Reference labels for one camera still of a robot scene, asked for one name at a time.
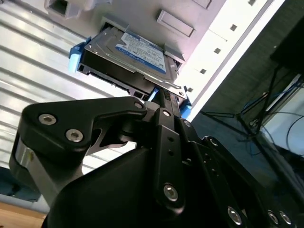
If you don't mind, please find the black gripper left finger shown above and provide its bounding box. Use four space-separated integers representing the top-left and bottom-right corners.
9 89 187 213

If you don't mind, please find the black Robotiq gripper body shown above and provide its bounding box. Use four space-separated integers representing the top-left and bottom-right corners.
41 147 230 228

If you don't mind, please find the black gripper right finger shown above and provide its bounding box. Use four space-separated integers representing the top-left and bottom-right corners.
171 94 299 228

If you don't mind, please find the hard disk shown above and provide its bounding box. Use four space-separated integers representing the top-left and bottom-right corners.
68 26 193 117

